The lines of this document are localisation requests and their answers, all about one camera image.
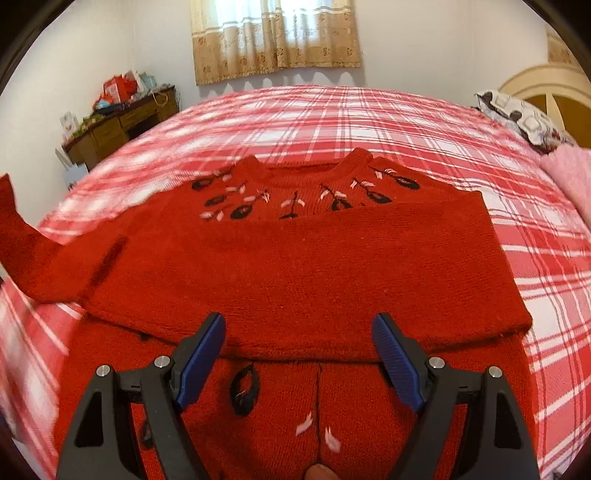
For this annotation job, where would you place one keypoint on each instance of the white paper bag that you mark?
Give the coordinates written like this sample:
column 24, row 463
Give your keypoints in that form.
column 73, row 173

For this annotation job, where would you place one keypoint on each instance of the light blue bag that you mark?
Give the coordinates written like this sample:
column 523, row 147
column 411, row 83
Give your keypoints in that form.
column 147, row 81

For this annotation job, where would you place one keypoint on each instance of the brown patterned pillow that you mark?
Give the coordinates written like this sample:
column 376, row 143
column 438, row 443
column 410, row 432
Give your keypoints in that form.
column 521, row 115

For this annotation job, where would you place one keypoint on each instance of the red embroidered knit pants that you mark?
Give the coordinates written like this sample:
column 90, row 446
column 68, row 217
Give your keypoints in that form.
column 277, row 415

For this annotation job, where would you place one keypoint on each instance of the cream wooden headboard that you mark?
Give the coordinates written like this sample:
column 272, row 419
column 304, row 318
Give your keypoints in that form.
column 545, row 87

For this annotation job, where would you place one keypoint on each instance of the red plaid bed blanket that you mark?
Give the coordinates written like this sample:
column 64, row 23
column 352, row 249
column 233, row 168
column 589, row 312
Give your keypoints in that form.
column 323, row 120

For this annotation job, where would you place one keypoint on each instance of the pink pillow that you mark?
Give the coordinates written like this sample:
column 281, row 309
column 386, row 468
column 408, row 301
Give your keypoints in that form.
column 570, row 177

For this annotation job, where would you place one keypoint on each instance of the person's right hand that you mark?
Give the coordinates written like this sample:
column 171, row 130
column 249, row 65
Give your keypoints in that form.
column 319, row 473

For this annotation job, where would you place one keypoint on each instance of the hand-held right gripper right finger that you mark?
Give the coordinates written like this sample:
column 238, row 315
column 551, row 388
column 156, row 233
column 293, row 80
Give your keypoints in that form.
column 397, row 353

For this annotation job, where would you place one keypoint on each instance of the brown wooden desk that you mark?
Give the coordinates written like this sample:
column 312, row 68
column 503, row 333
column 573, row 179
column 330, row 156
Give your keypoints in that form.
column 120, row 122

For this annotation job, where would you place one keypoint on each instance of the white printed box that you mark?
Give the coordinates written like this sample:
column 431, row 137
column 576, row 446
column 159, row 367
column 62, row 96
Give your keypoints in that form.
column 69, row 124

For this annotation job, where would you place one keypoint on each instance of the red embroidered knit sweater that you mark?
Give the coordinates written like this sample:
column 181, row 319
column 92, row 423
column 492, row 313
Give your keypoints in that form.
column 300, row 272

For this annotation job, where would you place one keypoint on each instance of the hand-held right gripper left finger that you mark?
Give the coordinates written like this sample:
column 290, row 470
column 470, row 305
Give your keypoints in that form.
column 203, row 350

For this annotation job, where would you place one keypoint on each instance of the beige floral window curtain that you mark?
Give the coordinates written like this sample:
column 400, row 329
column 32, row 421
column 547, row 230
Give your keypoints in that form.
column 561, row 48
column 277, row 37

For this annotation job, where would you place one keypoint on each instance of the red gift bag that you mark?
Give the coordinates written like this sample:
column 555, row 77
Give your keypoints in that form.
column 121, row 88

